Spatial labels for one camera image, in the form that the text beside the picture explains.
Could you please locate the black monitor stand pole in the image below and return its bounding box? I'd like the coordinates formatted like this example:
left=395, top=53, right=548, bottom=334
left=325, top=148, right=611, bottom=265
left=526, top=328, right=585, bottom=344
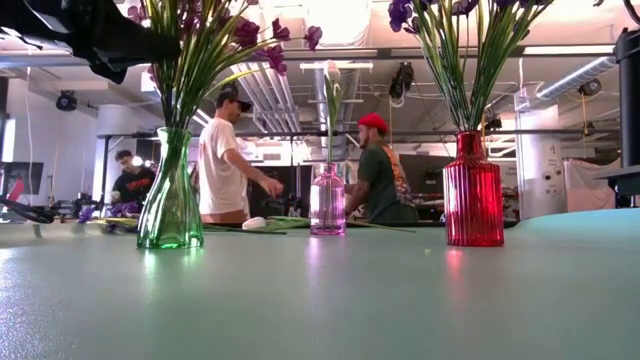
left=613, top=27, right=640, bottom=169

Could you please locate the green glass vase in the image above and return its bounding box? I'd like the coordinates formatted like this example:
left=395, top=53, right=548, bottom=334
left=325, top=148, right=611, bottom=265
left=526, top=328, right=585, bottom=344
left=136, top=127, right=205, bottom=250

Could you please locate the red ribbed glass bottle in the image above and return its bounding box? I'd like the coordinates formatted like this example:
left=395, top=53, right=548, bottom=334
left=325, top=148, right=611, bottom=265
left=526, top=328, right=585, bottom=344
left=442, top=130, right=505, bottom=248

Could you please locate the pale pink hanging cloth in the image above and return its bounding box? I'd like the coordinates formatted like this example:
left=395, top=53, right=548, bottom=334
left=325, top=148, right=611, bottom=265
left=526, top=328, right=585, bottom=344
left=563, top=157, right=623, bottom=214

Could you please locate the black hanging camera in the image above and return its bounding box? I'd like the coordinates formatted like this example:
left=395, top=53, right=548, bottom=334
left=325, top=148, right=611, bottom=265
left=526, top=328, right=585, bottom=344
left=388, top=62, right=416, bottom=100

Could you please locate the gray ceiling beam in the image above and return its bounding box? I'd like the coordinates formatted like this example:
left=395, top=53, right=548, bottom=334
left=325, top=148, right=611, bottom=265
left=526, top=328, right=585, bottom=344
left=0, top=45, right=621, bottom=69

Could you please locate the gray desk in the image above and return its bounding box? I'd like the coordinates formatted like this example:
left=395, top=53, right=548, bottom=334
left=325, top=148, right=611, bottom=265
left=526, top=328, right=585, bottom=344
left=593, top=165, right=640, bottom=197

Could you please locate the teal table mat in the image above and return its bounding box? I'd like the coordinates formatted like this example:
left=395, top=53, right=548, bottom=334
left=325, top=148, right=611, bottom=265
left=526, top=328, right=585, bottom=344
left=0, top=208, right=640, bottom=360

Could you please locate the black aluminium table frame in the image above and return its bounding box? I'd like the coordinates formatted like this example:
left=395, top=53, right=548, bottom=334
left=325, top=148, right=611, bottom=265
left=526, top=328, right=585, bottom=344
left=202, top=219, right=520, bottom=230

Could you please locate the dark monitor with red mark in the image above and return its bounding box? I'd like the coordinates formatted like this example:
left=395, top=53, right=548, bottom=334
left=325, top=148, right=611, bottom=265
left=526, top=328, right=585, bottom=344
left=0, top=160, right=46, bottom=197

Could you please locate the black diagonal bar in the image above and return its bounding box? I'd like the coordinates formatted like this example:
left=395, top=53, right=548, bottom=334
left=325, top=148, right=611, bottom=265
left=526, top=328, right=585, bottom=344
left=0, top=196, right=57, bottom=225

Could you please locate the black computer monitor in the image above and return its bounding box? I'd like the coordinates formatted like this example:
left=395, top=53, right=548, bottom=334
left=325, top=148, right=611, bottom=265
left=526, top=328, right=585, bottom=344
left=417, top=153, right=455, bottom=197

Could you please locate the person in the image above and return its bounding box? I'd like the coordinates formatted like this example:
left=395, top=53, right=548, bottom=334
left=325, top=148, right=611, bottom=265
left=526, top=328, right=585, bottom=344
left=110, top=148, right=158, bottom=205
left=197, top=87, right=285, bottom=225
left=344, top=112, right=421, bottom=225

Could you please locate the white tube light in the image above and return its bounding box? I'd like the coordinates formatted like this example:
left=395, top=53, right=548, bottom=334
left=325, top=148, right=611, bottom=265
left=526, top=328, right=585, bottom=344
left=299, top=61, right=374, bottom=71

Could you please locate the pink ribbed glass bottle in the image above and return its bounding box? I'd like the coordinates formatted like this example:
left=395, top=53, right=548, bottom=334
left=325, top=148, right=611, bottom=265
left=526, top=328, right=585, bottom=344
left=309, top=162, right=347, bottom=237

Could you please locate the white round column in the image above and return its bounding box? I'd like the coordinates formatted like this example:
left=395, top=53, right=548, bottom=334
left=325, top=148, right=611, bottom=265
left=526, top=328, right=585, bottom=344
left=516, top=107, right=570, bottom=220

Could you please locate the black horizontal frame bar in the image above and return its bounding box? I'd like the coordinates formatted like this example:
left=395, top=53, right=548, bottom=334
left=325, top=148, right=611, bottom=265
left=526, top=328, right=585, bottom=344
left=96, top=128, right=621, bottom=140

